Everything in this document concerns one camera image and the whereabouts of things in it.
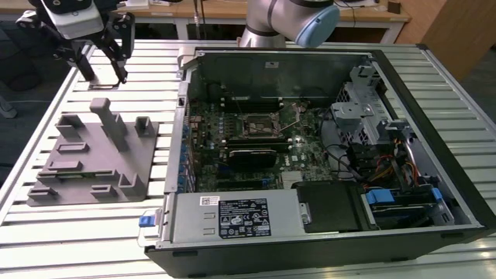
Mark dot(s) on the small graphics card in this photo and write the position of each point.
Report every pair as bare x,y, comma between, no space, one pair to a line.
253,158

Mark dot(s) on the metal disk bay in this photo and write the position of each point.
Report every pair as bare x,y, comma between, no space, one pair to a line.
407,212

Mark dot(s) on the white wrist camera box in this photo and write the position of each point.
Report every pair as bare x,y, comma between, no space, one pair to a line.
74,17

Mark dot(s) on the grey chair leg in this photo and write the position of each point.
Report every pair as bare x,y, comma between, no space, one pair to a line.
7,107

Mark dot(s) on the grey power supply unit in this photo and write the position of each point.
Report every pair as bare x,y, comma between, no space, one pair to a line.
186,218

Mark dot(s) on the silver chipset heatsink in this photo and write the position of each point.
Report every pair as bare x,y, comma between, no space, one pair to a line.
291,176

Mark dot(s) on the metal drive cage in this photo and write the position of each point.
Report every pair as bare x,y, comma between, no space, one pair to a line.
357,116

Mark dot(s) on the small brown box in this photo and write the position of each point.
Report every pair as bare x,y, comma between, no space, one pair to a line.
395,7

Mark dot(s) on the wooden desk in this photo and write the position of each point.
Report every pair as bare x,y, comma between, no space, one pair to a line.
217,11

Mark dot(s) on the blue bay latch tab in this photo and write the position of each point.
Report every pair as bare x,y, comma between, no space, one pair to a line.
437,194

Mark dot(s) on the green RAM stick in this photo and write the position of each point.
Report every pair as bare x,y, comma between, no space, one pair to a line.
78,175

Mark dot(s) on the black RAM slot bank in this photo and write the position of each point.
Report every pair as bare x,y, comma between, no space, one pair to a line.
255,143
253,104

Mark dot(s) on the metal socket locking lever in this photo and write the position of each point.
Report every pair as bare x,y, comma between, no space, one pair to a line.
238,103
287,127

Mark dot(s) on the blue disk carrier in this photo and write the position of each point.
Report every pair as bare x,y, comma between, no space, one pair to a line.
379,197

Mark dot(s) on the black open PC case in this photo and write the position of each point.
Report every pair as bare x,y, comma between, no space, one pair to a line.
271,261

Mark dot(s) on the blue case latch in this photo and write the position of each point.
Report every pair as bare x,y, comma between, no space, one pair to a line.
147,221

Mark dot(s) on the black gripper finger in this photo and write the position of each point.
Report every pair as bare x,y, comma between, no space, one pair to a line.
126,35
86,69

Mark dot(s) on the grey parts rack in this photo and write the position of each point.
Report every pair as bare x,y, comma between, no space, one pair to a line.
105,162

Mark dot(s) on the wooden cabinet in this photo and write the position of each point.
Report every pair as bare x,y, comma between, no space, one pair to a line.
458,35

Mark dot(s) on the black waste bin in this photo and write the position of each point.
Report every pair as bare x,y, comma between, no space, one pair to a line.
15,72

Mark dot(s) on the green motherboard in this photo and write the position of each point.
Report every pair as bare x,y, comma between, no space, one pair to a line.
310,151

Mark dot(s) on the CPU socket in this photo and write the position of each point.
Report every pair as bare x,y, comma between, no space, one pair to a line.
258,126

